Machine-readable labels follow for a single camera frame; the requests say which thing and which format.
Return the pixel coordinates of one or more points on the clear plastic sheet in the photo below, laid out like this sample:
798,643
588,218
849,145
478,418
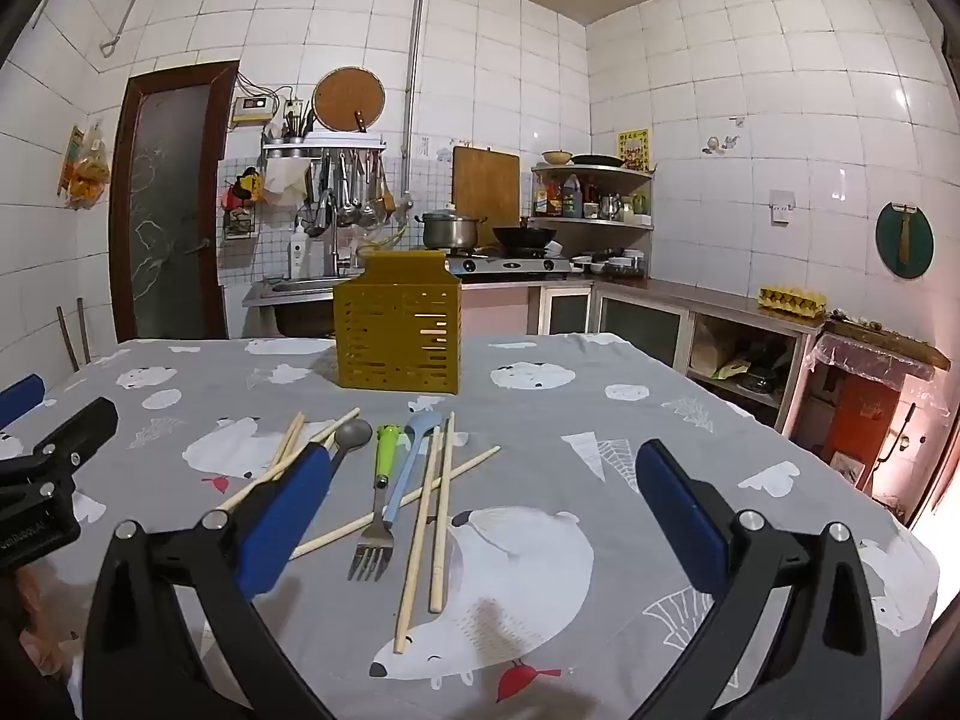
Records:
847,360

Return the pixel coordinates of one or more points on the black shallow pan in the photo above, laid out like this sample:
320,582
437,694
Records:
596,160

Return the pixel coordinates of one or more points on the black wok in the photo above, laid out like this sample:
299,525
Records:
525,236

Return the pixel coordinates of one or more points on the group of white bowls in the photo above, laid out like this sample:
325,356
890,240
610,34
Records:
619,264

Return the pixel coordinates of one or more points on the round wooden cutting board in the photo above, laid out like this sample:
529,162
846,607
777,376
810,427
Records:
349,97

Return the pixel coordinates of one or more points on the row of hanging metal utensils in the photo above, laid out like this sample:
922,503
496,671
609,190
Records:
345,195

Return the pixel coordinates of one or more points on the orange gas cylinder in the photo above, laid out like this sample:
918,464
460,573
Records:
862,412

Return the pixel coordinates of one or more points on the brown framed glass door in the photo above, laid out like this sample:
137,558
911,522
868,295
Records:
169,202

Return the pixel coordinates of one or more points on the white wall controller box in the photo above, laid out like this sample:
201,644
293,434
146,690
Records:
253,109

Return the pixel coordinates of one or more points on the steel pot with lid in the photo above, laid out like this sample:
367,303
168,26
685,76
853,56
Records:
448,231

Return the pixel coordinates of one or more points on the wall socket with plugs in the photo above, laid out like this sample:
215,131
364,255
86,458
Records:
292,109

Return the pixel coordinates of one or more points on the white hanging bag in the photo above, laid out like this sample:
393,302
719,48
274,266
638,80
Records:
283,178

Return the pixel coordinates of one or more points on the row of condiment bottles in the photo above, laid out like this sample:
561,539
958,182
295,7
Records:
571,199

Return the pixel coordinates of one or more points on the red and yellow gloves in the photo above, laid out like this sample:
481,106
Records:
244,187

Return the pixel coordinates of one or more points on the pale wooden chopstick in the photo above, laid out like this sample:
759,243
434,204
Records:
292,431
341,423
472,463
416,547
442,525

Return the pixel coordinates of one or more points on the small wall stickers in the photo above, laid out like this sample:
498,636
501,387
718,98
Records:
712,144

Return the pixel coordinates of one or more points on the metal corner shelf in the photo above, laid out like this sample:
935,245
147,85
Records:
607,223

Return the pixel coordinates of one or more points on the beige bowl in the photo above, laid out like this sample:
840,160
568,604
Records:
556,157

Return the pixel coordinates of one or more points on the yellow slotted utensil holder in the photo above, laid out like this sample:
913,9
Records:
397,345

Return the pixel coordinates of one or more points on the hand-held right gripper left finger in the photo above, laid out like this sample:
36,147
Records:
289,510

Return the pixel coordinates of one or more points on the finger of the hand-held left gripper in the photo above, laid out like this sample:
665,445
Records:
82,424
19,396

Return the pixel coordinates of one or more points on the metal faucet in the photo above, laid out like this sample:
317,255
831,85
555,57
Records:
334,255

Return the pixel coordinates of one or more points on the person's left hand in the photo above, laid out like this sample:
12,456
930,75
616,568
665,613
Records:
34,652

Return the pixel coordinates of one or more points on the steel gas stove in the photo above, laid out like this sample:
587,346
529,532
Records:
510,265

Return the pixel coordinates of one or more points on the yellow wall poster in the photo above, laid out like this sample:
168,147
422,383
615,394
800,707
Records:
634,148

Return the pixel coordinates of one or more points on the light blue plastic spoon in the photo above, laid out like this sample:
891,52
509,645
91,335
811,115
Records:
416,431

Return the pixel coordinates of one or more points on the grey wall pipe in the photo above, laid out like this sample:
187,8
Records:
413,75

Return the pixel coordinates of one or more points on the white soap bottle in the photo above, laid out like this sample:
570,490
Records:
299,255

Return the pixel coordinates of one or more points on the rectangular wooden cutting board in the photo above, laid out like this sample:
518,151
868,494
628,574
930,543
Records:
486,184

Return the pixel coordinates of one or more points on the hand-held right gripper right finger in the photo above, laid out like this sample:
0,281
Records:
679,510

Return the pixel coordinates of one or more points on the metal cup with knives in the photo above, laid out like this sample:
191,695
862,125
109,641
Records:
296,131

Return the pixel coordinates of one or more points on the hanging plastic bags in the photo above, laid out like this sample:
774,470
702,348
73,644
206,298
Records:
86,172

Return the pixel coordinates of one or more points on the stainless steel sink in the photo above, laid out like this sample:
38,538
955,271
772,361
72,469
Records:
292,285

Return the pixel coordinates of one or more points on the white wall socket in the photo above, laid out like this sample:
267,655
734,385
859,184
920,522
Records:
781,211

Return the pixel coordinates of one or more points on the grey round spoon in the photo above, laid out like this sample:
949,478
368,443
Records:
352,433

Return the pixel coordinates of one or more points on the long wooden board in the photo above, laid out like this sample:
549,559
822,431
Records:
885,341

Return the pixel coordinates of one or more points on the thin wooden stick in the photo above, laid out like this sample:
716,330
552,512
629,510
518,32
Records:
67,341
83,330

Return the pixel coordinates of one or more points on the metal wall rack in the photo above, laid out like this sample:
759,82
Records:
330,142

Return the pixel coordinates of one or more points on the green round board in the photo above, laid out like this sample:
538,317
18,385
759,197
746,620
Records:
889,240

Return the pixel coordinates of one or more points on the grey polar bear tablecloth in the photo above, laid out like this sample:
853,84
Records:
562,405

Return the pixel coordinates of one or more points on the yellow egg carton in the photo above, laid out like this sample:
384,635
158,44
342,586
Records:
791,300

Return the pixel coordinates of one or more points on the kitchen counter cabinet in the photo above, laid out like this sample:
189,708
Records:
645,322

